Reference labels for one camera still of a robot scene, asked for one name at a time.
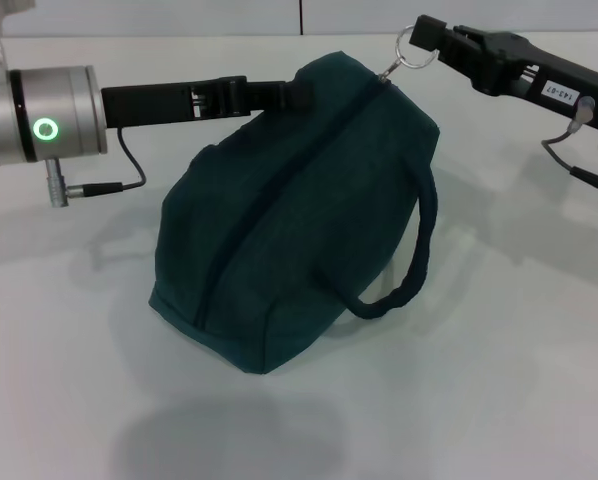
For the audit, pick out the dark teal zipper bag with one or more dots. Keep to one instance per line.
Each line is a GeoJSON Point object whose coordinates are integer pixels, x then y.
{"type": "Point", "coordinates": [304, 215]}

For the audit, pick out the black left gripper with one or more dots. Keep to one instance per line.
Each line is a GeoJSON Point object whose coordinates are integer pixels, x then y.
{"type": "Point", "coordinates": [174, 102]}

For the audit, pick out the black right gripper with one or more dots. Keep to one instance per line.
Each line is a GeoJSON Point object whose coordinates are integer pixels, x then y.
{"type": "Point", "coordinates": [549, 75]}

